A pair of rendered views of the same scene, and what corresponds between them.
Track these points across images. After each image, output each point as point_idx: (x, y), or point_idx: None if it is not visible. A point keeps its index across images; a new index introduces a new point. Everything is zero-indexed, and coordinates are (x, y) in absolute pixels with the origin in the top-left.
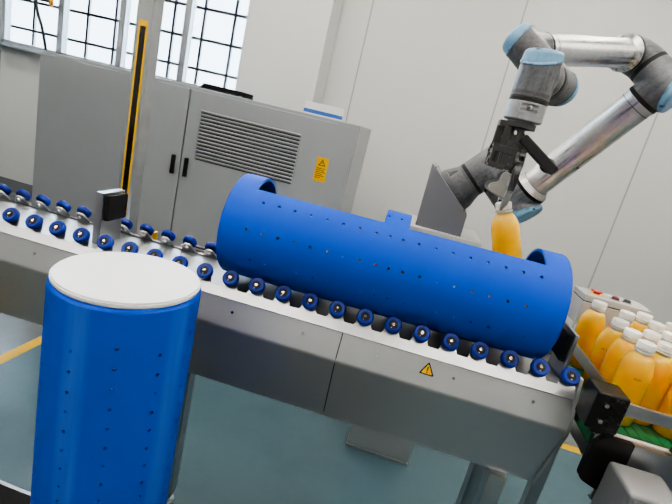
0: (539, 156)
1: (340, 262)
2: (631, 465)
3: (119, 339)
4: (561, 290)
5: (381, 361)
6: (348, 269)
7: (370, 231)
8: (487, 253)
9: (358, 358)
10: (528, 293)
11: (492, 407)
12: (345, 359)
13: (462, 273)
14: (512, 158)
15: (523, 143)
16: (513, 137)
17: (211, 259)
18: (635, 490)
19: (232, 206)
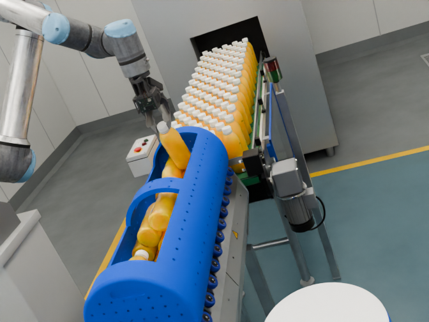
0: (157, 84)
1: (210, 229)
2: (267, 171)
3: None
4: (213, 136)
5: (235, 257)
6: (212, 228)
7: (190, 199)
8: (195, 151)
9: (235, 270)
10: (216, 149)
11: (244, 214)
12: (237, 279)
13: (211, 168)
14: (156, 95)
15: (151, 83)
16: (146, 84)
17: None
18: (291, 167)
19: (179, 286)
